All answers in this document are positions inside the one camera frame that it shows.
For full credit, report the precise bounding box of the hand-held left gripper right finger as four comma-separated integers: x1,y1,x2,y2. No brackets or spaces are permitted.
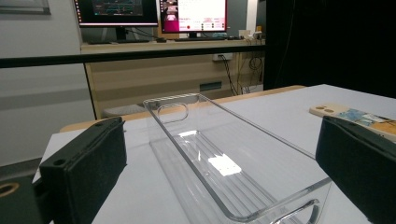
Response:
315,115,396,224

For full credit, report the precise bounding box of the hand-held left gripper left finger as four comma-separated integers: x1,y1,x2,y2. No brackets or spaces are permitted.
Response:
39,116,128,224

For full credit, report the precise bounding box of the cream phone case blue painting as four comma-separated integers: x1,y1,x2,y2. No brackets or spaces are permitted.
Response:
308,103,396,143

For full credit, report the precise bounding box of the clear plastic storage bin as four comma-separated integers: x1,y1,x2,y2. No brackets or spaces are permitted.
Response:
142,92,332,224

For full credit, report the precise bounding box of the light wooden desk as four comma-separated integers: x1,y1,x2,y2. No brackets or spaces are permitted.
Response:
79,38,266,119

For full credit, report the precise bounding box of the black curtain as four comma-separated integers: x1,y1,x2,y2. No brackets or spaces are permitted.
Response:
262,0,396,99

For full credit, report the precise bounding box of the monitor with dark screen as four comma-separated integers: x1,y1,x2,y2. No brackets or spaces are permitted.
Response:
73,0,160,43

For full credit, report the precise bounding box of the framed whiteboard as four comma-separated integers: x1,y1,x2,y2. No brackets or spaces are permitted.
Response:
0,0,51,16

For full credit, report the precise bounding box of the white power socket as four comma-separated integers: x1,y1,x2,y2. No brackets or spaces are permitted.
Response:
212,52,233,62

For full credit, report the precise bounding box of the monitor with white pink screen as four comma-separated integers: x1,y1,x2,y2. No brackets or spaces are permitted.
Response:
158,0,228,39

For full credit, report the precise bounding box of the black horizontal rail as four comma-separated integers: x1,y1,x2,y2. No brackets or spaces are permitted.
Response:
0,45,266,69

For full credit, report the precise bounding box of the coiled black cable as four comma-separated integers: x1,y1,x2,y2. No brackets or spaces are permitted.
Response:
247,55,264,72

